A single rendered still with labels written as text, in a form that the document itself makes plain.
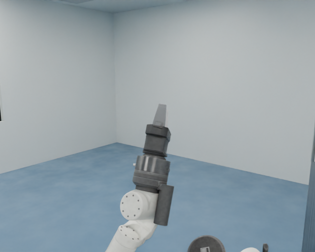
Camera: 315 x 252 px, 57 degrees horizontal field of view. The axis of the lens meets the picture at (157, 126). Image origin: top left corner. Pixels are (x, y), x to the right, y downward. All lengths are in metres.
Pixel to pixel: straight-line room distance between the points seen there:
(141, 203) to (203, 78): 4.75
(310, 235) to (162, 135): 0.96
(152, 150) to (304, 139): 4.23
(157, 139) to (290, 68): 4.18
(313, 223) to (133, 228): 0.88
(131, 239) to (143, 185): 0.13
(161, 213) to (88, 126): 5.70
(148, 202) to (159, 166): 0.09
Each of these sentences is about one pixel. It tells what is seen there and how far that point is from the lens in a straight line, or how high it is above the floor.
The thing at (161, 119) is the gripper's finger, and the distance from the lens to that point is 0.74.
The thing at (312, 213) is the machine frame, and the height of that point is 1.13.
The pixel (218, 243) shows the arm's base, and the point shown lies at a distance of 0.79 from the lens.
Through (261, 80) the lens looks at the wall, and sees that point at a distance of 4.93.
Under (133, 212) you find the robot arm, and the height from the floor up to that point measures 1.41.
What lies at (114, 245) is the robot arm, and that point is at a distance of 0.78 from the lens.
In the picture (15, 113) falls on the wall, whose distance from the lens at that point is 5.50.
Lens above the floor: 1.74
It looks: 11 degrees down
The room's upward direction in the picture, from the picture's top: straight up
